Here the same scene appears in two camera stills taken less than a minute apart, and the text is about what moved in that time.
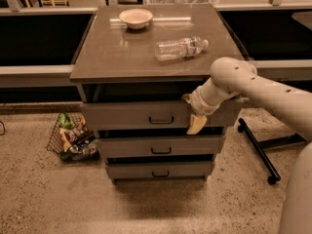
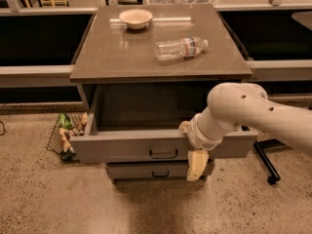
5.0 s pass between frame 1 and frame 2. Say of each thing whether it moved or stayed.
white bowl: stayed
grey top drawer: moved
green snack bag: stayed
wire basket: stayed
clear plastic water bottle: stayed
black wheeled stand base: stayed
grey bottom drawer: stayed
